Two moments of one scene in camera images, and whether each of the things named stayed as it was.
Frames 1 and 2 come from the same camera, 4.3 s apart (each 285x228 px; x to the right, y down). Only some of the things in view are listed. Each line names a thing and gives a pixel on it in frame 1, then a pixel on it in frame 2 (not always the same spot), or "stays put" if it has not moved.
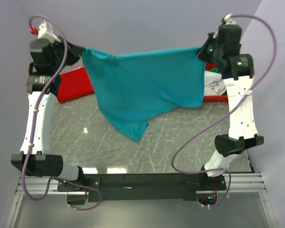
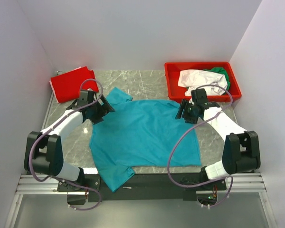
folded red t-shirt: [74, 84] stays put
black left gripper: [75, 52] -> [105, 108]
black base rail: [118, 187] stays put
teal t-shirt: [132, 89] -> [141, 133]
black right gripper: [201, 54] -> [188, 119]
